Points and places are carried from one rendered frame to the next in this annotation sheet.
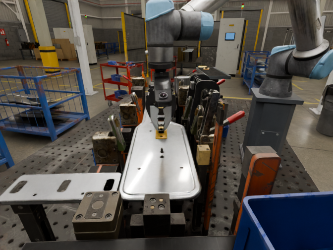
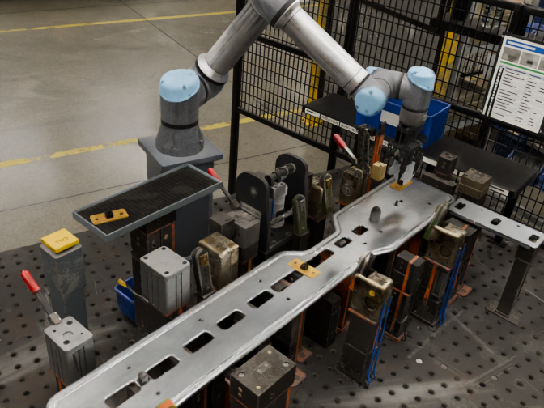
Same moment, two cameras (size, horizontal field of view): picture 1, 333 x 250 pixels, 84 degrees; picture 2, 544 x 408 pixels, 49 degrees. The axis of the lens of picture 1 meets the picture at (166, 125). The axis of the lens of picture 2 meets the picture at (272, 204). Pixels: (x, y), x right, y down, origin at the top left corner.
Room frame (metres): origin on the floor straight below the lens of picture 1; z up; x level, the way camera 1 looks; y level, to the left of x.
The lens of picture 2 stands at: (2.02, 0.76, 1.98)
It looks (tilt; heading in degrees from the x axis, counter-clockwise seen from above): 32 degrees down; 221
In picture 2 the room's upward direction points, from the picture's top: 5 degrees clockwise
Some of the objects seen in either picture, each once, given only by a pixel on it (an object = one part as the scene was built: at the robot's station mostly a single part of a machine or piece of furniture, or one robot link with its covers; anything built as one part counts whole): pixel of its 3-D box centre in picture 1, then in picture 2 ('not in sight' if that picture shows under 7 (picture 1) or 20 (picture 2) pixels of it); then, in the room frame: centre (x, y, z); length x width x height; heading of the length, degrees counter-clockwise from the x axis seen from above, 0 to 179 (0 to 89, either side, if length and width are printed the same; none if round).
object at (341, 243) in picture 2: not in sight; (336, 283); (0.83, 0.03, 0.84); 0.12 x 0.05 x 0.29; 92
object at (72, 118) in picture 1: (35, 101); not in sight; (2.73, 2.01, 0.47); 1.20 x 0.80 x 0.95; 76
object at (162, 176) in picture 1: (159, 106); (301, 274); (1.03, 0.04, 1.00); 1.38 x 0.22 x 0.02; 2
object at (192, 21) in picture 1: (189, 27); (381, 84); (0.62, -0.07, 1.39); 0.11 x 0.11 x 0.08; 22
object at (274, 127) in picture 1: (265, 128); (180, 199); (0.94, -0.56, 0.90); 0.21 x 0.21 x 0.40; 75
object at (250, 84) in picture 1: (263, 73); not in sight; (5.29, -2.71, 0.47); 1.20 x 0.80 x 0.95; 167
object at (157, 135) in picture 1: (161, 131); (401, 182); (0.54, 0.02, 1.08); 0.08 x 0.04 x 0.01; 2
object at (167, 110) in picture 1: (167, 115); (394, 169); (0.57, 0.00, 1.13); 0.06 x 0.03 x 0.09; 2
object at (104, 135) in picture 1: (111, 171); (436, 275); (0.60, 0.22, 0.87); 0.12 x 0.09 x 0.35; 92
